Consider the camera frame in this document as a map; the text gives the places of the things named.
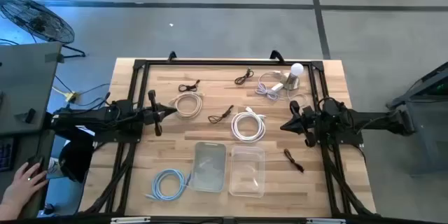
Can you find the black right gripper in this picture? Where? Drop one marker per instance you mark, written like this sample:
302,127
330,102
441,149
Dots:
309,122

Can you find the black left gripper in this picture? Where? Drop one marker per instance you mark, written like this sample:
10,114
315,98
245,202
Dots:
155,115

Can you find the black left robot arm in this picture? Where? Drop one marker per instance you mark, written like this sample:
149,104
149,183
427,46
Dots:
105,116

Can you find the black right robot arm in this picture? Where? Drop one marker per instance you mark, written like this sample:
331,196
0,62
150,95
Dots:
371,117

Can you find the person's forearm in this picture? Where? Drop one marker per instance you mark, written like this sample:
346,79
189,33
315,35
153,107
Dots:
7,213

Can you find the white USB adapter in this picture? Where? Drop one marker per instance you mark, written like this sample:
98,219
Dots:
277,87

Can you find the white bulb lamp metal base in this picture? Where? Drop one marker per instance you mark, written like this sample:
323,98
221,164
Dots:
293,75

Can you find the black table clamp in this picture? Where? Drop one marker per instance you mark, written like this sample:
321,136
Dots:
172,56
277,56

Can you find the small black desk device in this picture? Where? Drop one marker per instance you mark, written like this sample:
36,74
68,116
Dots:
27,115

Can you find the black handheld device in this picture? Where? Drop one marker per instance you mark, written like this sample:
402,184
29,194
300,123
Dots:
36,162

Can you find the grey desk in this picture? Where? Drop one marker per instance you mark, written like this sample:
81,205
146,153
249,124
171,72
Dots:
24,77

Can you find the black floor fan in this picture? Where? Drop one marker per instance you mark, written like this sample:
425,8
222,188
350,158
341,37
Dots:
38,19

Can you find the person's hand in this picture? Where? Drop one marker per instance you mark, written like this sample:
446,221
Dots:
22,187

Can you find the dark keyboard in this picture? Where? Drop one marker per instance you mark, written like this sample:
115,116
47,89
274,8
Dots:
6,154

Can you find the black metal rig frame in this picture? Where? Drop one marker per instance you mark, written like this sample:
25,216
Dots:
227,62

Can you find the white metal bracket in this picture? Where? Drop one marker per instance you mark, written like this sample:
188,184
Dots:
327,221
131,220

